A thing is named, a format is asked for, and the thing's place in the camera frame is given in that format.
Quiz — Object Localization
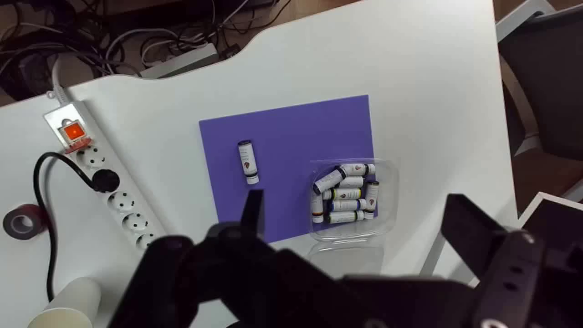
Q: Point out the white paper roll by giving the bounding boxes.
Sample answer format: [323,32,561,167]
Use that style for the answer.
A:
[26,273,106,328]

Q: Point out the dark chair grey frame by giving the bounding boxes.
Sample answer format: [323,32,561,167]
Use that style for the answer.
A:
[496,0,583,183]

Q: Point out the purple paper mat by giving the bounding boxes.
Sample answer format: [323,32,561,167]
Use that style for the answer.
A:
[199,92,381,244]

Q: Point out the white framed monitor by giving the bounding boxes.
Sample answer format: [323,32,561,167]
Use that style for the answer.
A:
[516,189,583,244]

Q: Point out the white power strip red switch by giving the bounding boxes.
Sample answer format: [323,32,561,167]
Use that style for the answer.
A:
[42,100,170,251]

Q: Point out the clear plastic container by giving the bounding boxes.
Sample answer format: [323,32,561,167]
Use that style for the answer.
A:
[305,154,403,251]

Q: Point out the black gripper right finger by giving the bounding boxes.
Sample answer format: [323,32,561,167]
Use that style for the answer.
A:
[439,191,552,328]

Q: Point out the small white bottle black cap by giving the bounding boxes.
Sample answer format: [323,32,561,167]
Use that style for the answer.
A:
[312,167,346,194]
[337,174,366,189]
[339,162,368,178]
[332,185,365,202]
[326,209,366,225]
[235,138,263,185]
[363,180,381,213]
[310,191,326,224]
[328,198,361,213]

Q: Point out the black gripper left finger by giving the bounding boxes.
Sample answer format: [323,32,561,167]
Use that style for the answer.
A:
[237,187,266,240]

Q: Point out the white power strip cable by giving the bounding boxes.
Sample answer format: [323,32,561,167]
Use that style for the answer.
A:
[49,54,73,105]

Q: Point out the grey bar on floor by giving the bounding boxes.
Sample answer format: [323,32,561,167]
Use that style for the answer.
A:
[141,40,223,80]

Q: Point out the black plug with cable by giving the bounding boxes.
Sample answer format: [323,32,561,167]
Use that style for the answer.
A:
[33,151,122,304]

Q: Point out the tangled black floor cables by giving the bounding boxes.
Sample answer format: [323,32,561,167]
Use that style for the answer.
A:
[0,0,294,92]

